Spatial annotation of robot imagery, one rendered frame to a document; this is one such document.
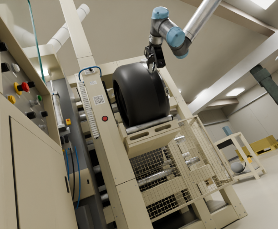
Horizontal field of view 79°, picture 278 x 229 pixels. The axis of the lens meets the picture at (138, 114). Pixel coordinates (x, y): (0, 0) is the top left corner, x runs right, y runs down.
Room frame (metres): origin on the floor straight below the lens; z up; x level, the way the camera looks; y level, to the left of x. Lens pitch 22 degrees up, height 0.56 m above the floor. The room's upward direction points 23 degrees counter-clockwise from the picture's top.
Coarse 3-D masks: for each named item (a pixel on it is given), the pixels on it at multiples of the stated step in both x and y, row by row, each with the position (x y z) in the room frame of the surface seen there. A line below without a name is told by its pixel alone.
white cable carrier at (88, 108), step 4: (80, 84) 1.05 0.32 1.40; (84, 84) 1.07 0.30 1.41; (80, 88) 1.05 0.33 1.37; (84, 88) 1.06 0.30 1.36; (84, 92) 1.05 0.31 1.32; (84, 96) 1.06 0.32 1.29; (84, 100) 1.05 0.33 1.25; (84, 104) 1.06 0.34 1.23; (88, 104) 1.06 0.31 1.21; (88, 108) 1.05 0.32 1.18; (88, 112) 1.05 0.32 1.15; (88, 116) 1.05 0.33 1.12; (92, 116) 1.06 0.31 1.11; (92, 120) 1.06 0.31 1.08; (92, 124) 1.05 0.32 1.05; (92, 128) 1.05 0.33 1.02; (96, 128) 1.07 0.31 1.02; (92, 132) 1.05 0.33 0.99; (96, 132) 1.06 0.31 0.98; (96, 136) 1.05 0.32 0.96
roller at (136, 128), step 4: (164, 116) 1.11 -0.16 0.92; (168, 116) 1.10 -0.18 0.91; (172, 116) 1.11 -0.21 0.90; (152, 120) 1.08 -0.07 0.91; (156, 120) 1.08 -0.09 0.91; (160, 120) 1.09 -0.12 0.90; (164, 120) 1.10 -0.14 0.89; (168, 120) 1.11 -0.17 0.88; (140, 124) 1.05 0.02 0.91; (144, 124) 1.05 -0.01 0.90; (148, 124) 1.06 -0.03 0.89; (152, 124) 1.07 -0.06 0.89; (156, 124) 1.09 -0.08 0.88; (128, 128) 1.03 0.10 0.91; (132, 128) 1.03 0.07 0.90; (136, 128) 1.04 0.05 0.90; (140, 128) 1.05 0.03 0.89; (144, 128) 1.06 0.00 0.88; (148, 128) 1.08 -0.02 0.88; (128, 132) 1.03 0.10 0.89; (132, 132) 1.04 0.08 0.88
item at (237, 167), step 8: (232, 136) 3.17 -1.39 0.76; (240, 136) 3.37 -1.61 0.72; (216, 144) 3.46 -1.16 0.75; (224, 144) 3.42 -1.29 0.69; (248, 144) 3.37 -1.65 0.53; (240, 152) 3.19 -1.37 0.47; (224, 160) 3.82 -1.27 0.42; (248, 160) 3.18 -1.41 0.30; (256, 160) 3.37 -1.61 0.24; (232, 168) 3.54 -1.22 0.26; (240, 168) 3.45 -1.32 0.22; (256, 168) 3.32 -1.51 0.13; (264, 168) 3.37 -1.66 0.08; (240, 176) 3.38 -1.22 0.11; (256, 176) 3.18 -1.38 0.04
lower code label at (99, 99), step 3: (96, 96) 1.07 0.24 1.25; (99, 96) 1.07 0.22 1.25; (102, 96) 1.08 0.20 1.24; (93, 99) 1.06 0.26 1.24; (96, 99) 1.06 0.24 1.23; (99, 99) 1.07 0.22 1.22; (102, 99) 1.07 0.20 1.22; (96, 102) 1.06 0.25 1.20; (99, 102) 1.07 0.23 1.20; (102, 102) 1.07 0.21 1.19
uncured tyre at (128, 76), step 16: (128, 64) 1.02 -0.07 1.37; (144, 64) 1.00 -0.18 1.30; (112, 80) 1.17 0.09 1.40; (128, 80) 0.93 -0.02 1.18; (144, 80) 0.95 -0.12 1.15; (160, 80) 0.99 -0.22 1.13; (128, 96) 0.96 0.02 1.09; (144, 96) 0.97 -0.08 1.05; (160, 96) 1.01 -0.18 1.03; (128, 112) 1.05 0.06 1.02; (144, 112) 1.02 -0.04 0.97; (160, 112) 1.08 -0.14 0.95
